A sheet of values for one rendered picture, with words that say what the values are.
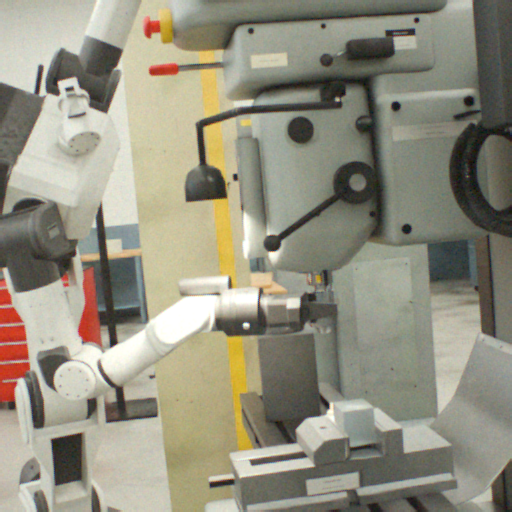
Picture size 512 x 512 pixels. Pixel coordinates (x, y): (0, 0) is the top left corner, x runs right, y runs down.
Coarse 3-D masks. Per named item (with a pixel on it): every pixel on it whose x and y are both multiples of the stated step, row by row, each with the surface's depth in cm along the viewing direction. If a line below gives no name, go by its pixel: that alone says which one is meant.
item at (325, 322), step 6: (312, 300) 141; (318, 300) 141; (324, 300) 140; (330, 300) 141; (318, 318) 141; (324, 318) 141; (330, 318) 141; (312, 324) 142; (318, 324) 141; (324, 324) 141; (330, 324) 141; (336, 324) 143
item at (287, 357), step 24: (264, 336) 169; (288, 336) 168; (312, 336) 168; (264, 360) 169; (288, 360) 169; (312, 360) 169; (264, 384) 169; (288, 384) 169; (312, 384) 169; (264, 408) 173; (288, 408) 169; (312, 408) 170
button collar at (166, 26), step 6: (162, 12) 133; (168, 12) 133; (162, 18) 133; (168, 18) 133; (162, 24) 133; (168, 24) 133; (162, 30) 133; (168, 30) 133; (162, 36) 134; (168, 36) 134; (162, 42) 136; (168, 42) 136
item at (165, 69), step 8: (160, 64) 146; (168, 64) 146; (176, 64) 146; (192, 64) 146; (200, 64) 147; (208, 64) 147; (216, 64) 147; (152, 72) 145; (160, 72) 145; (168, 72) 146; (176, 72) 146
